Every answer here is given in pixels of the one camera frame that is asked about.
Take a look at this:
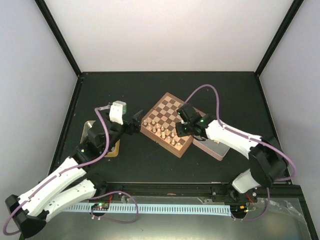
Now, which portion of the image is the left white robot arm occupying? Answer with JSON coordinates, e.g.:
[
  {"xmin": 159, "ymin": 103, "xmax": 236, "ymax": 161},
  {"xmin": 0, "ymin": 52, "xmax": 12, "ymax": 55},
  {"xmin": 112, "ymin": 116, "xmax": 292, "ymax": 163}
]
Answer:
[{"xmin": 5, "ymin": 106, "xmax": 143, "ymax": 239}]

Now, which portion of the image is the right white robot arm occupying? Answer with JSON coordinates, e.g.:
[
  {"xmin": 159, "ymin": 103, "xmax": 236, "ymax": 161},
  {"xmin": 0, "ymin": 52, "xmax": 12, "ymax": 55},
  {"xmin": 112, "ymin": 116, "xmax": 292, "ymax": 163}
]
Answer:
[{"xmin": 175, "ymin": 103, "xmax": 288, "ymax": 202}]

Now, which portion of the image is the left control circuit board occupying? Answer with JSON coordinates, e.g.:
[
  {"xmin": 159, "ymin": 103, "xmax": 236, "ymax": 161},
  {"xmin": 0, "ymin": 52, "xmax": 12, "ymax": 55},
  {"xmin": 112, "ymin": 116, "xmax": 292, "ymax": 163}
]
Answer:
[{"xmin": 91, "ymin": 203, "xmax": 110, "ymax": 211}]

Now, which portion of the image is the control circuit board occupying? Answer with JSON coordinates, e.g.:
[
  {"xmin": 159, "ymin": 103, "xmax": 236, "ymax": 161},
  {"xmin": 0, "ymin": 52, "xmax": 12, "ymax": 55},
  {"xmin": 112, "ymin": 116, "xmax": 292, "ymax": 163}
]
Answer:
[
  {"xmin": 91, "ymin": 203, "xmax": 110, "ymax": 211},
  {"xmin": 230, "ymin": 205, "xmax": 257, "ymax": 214}
]

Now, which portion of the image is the right control circuit board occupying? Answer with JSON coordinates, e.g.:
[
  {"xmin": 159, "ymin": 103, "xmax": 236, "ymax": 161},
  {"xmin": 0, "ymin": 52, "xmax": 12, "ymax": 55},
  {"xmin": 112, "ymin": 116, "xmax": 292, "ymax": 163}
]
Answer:
[{"xmin": 230, "ymin": 205, "xmax": 257, "ymax": 214}]

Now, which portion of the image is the wooden chessboard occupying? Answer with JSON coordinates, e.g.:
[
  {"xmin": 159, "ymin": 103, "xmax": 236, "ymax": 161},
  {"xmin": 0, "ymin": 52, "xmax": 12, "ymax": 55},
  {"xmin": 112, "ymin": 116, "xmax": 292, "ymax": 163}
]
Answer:
[{"xmin": 140, "ymin": 92, "xmax": 193, "ymax": 158}]

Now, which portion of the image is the yellow plastic tray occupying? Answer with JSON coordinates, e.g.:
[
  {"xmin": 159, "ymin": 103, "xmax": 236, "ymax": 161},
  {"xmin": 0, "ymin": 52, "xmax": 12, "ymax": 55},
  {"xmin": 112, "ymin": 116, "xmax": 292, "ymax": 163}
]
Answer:
[{"xmin": 80, "ymin": 120, "xmax": 120, "ymax": 158}]

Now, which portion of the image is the pink plastic basket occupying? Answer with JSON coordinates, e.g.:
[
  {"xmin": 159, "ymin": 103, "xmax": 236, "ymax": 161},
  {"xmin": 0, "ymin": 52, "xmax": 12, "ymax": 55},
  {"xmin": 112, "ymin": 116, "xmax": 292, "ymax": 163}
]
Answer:
[{"xmin": 192, "ymin": 137, "xmax": 230, "ymax": 161}]

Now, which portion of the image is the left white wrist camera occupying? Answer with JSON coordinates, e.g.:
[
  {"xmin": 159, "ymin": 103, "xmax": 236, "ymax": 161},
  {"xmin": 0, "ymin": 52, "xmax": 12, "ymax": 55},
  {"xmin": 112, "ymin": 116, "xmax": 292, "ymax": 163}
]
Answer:
[{"xmin": 109, "ymin": 100, "xmax": 127, "ymax": 125}]

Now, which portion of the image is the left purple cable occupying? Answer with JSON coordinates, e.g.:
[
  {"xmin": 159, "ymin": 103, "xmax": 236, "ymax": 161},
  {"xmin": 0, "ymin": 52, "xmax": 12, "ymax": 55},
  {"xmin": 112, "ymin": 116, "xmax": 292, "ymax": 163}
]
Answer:
[{"xmin": 2, "ymin": 106, "xmax": 111, "ymax": 236}]

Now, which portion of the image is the purple cable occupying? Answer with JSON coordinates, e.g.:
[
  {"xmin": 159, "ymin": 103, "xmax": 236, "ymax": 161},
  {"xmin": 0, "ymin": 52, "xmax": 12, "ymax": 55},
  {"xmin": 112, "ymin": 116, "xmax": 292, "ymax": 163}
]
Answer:
[
  {"xmin": 183, "ymin": 84, "xmax": 298, "ymax": 222},
  {"xmin": 2, "ymin": 106, "xmax": 111, "ymax": 236}
]

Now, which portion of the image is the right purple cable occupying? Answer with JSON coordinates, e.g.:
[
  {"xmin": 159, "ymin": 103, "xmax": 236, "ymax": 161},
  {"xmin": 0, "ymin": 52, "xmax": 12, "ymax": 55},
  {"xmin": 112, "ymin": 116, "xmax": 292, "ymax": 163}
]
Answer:
[{"xmin": 183, "ymin": 84, "xmax": 298, "ymax": 222}]

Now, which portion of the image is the white slotted cable duct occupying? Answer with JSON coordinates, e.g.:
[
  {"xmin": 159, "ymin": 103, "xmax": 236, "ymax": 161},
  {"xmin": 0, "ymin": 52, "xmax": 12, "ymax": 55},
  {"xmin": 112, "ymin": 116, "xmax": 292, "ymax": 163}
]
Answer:
[{"xmin": 64, "ymin": 202, "xmax": 231, "ymax": 217}]

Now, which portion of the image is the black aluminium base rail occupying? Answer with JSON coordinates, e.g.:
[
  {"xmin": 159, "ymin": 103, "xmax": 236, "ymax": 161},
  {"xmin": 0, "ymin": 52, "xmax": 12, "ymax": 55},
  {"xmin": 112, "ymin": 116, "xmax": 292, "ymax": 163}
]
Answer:
[{"xmin": 94, "ymin": 182, "xmax": 305, "ymax": 204}]

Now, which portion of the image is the left black frame post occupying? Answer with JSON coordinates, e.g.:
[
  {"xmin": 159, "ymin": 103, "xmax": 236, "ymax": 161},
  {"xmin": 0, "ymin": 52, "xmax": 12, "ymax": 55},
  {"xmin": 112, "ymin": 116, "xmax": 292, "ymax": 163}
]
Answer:
[{"xmin": 34, "ymin": 0, "xmax": 82, "ymax": 77}]

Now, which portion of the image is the black frame post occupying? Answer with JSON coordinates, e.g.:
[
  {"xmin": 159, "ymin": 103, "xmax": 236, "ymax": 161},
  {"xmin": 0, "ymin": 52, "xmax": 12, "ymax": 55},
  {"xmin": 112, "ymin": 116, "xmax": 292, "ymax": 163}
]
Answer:
[
  {"xmin": 34, "ymin": 0, "xmax": 82, "ymax": 77},
  {"xmin": 254, "ymin": 0, "xmax": 304, "ymax": 77}
]

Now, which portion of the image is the right black frame post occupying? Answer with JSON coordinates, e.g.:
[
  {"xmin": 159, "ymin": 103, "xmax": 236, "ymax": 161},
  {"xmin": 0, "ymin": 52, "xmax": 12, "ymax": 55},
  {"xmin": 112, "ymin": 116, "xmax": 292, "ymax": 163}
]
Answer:
[{"xmin": 254, "ymin": 0, "xmax": 304, "ymax": 77}]

